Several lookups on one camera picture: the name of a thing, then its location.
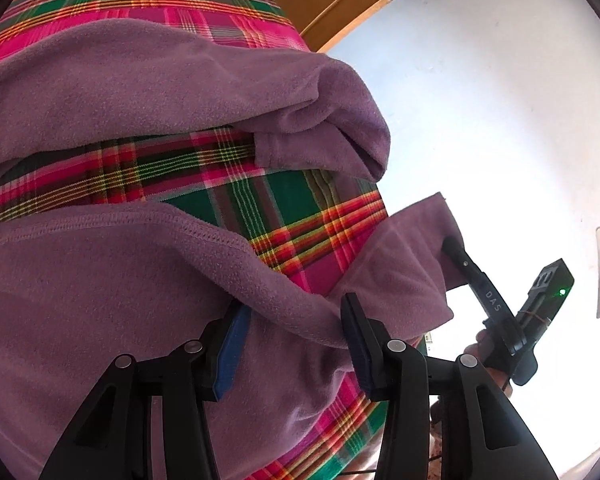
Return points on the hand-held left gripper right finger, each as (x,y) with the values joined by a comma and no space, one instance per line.
(365,355)

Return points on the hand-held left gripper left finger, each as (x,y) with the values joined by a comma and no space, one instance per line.
(232,355)

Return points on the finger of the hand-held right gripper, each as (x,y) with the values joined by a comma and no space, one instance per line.
(462,260)

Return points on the purple fleece garment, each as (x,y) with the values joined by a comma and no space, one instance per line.
(130,285)

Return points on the person's right hand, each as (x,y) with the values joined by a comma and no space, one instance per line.
(482,347)

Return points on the pink green plaid blanket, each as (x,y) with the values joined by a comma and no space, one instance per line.
(130,0)

